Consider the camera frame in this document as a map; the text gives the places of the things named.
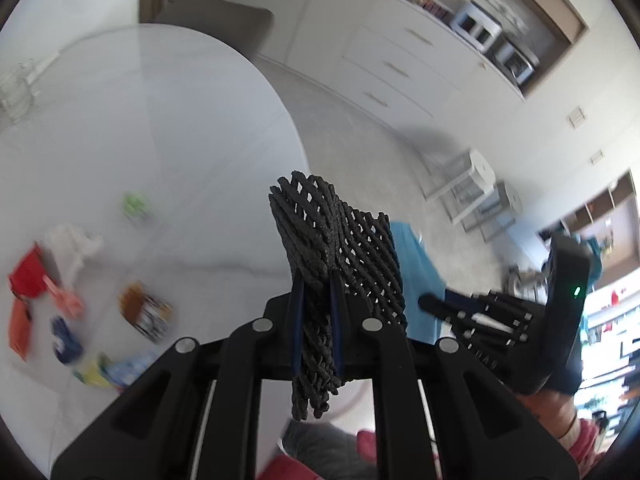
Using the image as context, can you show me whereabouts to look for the orange wrapper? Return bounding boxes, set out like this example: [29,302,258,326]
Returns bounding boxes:
[7,300,34,362]

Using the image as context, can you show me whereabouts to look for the brown striped snack packet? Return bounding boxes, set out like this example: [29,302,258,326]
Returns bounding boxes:
[119,284,174,344]

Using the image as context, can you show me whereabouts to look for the white built-in cabinet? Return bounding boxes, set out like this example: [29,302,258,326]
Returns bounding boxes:
[300,0,593,133]

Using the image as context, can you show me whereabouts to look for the blue wrapper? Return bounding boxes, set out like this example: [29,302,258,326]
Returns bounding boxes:
[50,316,84,364]

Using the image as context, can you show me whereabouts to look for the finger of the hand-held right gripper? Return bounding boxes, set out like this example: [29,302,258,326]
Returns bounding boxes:
[442,287,547,322]
[417,294,531,347]

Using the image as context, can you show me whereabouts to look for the person's right hand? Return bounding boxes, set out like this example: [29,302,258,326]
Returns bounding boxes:
[515,392,577,441]

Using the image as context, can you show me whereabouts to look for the black foam net sleeve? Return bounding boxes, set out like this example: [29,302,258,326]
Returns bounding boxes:
[269,172,408,421]

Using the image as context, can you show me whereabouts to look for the red wrapper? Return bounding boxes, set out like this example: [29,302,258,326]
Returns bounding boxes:
[7,242,49,302]

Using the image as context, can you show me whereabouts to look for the wooden bookshelf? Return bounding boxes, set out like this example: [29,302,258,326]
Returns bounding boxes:
[539,170,640,263]

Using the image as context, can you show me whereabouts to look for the grey dining chair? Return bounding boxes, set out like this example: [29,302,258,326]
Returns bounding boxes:
[152,0,275,59]

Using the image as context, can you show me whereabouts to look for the green paper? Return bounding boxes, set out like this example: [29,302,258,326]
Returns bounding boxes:
[124,192,152,222]

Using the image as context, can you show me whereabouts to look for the white countertop appliance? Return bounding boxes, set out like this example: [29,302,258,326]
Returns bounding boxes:
[449,1,503,52]

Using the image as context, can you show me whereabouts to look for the white step stool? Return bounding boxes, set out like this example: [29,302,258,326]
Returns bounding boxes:
[421,148,497,202]
[447,180,524,242]

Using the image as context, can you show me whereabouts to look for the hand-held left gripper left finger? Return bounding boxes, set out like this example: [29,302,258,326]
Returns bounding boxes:
[50,270,306,480]

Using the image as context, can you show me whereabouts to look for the pink wrapper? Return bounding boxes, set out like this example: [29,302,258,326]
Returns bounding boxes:
[42,275,85,319]

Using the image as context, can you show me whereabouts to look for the silver microwave oven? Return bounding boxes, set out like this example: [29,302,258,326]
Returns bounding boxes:
[492,40,542,87]

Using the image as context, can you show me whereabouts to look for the blue white packet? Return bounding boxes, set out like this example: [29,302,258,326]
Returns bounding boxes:
[102,350,162,392]

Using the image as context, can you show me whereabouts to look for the grey quilted trousers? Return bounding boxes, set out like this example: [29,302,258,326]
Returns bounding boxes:
[281,421,377,480]

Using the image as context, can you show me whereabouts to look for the yellow green packet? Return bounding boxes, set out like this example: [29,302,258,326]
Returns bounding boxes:
[72,355,116,389]

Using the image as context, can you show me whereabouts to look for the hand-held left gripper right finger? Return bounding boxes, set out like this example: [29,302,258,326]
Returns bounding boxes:
[327,270,581,480]

